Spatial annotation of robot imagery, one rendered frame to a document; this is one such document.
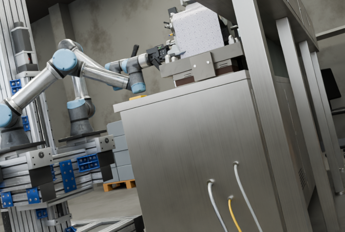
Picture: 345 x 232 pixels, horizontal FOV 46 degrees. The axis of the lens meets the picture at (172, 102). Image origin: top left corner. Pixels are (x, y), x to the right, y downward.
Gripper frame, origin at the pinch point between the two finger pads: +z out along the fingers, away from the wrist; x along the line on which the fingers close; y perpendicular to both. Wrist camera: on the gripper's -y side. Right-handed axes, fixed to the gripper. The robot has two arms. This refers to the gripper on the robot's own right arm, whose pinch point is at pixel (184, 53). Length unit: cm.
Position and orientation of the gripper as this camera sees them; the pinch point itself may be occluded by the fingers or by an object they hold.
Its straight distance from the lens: 208.0
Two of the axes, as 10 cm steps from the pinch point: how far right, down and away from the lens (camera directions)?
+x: 4.0, -0.3, 9.2
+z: 8.9, -2.3, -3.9
